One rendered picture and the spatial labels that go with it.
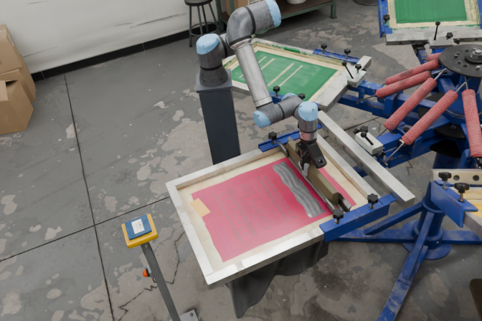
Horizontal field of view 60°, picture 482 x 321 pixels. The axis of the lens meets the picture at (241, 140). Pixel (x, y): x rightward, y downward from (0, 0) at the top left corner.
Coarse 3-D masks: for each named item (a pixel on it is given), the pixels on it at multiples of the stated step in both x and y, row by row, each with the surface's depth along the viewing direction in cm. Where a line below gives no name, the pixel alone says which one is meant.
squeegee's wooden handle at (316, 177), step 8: (288, 144) 194; (288, 152) 197; (296, 160) 192; (312, 168) 179; (312, 176) 180; (320, 176) 175; (320, 184) 175; (328, 184) 171; (328, 192) 170; (336, 192) 168; (336, 200) 170
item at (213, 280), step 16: (320, 144) 202; (240, 160) 199; (336, 160) 192; (192, 176) 194; (208, 176) 196; (352, 176) 183; (176, 192) 187; (368, 192) 175; (176, 208) 180; (192, 240) 165; (288, 240) 161; (304, 240) 160; (320, 240) 163; (256, 256) 157; (272, 256) 156; (208, 272) 153; (224, 272) 153; (240, 272) 153
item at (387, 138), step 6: (378, 138) 193; (384, 138) 192; (390, 138) 192; (396, 138) 191; (384, 144) 189; (390, 144) 191; (396, 144) 193; (366, 150) 187; (384, 150) 192; (372, 156) 191
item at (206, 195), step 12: (264, 168) 198; (228, 180) 194; (240, 180) 194; (276, 180) 191; (204, 192) 190; (216, 192) 189; (204, 204) 184; (216, 204) 184; (204, 216) 179; (216, 216) 178
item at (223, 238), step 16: (288, 192) 184; (336, 208) 175; (208, 224) 175; (224, 224) 174; (288, 224) 171; (304, 224) 170; (224, 240) 168; (256, 240) 166; (272, 240) 166; (224, 256) 162
